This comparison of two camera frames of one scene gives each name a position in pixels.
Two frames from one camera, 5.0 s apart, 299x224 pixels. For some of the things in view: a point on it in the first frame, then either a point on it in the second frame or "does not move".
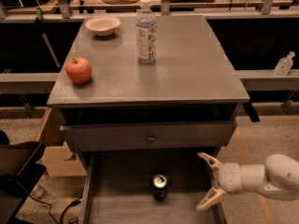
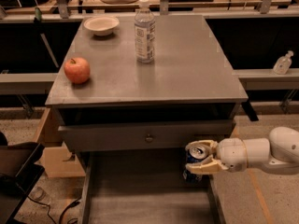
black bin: [20, 173] does not move
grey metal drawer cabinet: [145, 125] does not move
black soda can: [160, 187] -> [194, 155]
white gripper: [229, 177] -> [231, 153]
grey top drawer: [111, 127] does not move
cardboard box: [59, 160] does not move
